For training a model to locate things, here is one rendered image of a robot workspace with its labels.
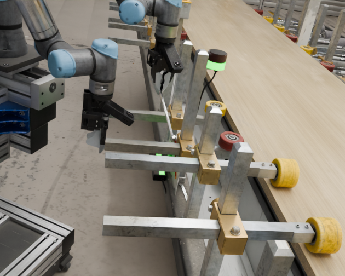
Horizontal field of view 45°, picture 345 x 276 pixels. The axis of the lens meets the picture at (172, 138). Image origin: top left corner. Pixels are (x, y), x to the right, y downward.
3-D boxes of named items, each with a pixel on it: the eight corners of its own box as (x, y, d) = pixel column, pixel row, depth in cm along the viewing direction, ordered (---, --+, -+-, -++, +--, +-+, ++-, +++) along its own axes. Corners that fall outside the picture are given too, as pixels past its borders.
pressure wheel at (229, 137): (216, 170, 140) (223, 141, 135) (211, 157, 147) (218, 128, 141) (239, 172, 141) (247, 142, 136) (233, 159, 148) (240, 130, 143)
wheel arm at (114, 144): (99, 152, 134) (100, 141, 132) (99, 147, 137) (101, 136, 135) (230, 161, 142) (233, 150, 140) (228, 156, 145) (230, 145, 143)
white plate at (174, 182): (173, 195, 140) (178, 170, 136) (165, 154, 163) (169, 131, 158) (175, 195, 141) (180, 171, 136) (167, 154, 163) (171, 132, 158)
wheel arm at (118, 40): (107, 44, 243) (108, 36, 241) (107, 42, 246) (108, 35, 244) (180, 52, 251) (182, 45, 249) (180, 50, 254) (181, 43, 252)
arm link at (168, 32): (182, 27, 142) (160, 26, 138) (179, 40, 144) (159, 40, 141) (172, 21, 148) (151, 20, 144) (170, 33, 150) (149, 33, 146)
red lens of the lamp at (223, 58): (208, 61, 126) (210, 54, 125) (205, 55, 131) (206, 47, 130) (228, 63, 127) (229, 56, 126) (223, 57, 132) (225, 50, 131)
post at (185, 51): (164, 156, 172) (183, 41, 149) (163, 151, 175) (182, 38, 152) (172, 156, 172) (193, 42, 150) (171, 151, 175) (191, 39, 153)
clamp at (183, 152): (179, 164, 136) (182, 150, 133) (174, 142, 147) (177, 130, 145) (196, 165, 137) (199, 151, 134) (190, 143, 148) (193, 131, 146)
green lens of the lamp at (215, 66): (207, 69, 127) (208, 62, 126) (203, 62, 132) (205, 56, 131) (226, 71, 128) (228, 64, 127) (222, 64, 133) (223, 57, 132)
